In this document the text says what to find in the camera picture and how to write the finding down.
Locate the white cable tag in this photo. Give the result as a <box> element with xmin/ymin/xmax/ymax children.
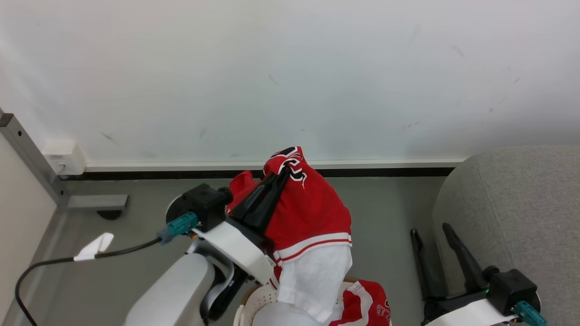
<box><xmin>73</xmin><ymin>232</ymin><xmax>115</xmax><ymax>262</ymax></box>

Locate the aluminium table leg frame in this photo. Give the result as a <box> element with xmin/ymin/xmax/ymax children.
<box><xmin>67</xmin><ymin>194</ymin><xmax>130</xmax><ymax>211</ymax></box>

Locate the teal cable connector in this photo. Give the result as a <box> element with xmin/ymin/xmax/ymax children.
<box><xmin>157</xmin><ymin>211</ymin><xmax>199</xmax><ymax>245</ymax></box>
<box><xmin>513</xmin><ymin>300</ymin><xmax>547</xmax><ymax>326</ymax></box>

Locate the black cable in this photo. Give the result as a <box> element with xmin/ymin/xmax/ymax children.
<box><xmin>14</xmin><ymin>237</ymin><xmax>162</xmax><ymax>326</ymax></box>

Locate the white wall outlet box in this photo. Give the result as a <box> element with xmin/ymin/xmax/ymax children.
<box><xmin>43</xmin><ymin>140</ymin><xmax>87</xmax><ymax>176</ymax></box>

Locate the grey metal post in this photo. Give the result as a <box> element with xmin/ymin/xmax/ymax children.
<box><xmin>0</xmin><ymin>112</ymin><xmax>69</xmax><ymax>210</ymax></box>

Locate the red jersey with white stripes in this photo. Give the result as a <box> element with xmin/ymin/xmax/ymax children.
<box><xmin>225</xmin><ymin>146</ymin><xmax>353</xmax><ymax>291</ymax></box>

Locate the white and black baseboard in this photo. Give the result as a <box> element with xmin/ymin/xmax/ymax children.
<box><xmin>61</xmin><ymin>157</ymin><xmax>468</xmax><ymax>181</ymax></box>

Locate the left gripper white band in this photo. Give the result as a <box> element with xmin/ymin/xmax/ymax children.
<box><xmin>193</xmin><ymin>168</ymin><xmax>292</xmax><ymax>285</ymax></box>

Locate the white perforated laundry basket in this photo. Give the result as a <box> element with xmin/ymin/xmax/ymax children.
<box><xmin>233</xmin><ymin>277</ymin><xmax>393</xmax><ymax>326</ymax></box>

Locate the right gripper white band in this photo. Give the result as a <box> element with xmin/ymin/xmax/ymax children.
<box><xmin>410</xmin><ymin>222</ymin><xmax>518</xmax><ymax>326</ymax></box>

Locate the grey fabric sofa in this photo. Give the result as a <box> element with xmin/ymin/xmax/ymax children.
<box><xmin>432</xmin><ymin>145</ymin><xmax>580</xmax><ymax>326</ymax></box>

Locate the white cloth garment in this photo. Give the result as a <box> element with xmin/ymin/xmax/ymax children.
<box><xmin>276</xmin><ymin>244</ymin><xmax>353</xmax><ymax>323</ymax></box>

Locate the red garment with white trim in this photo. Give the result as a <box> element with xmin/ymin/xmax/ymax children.
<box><xmin>328</xmin><ymin>279</ymin><xmax>392</xmax><ymax>326</ymax></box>

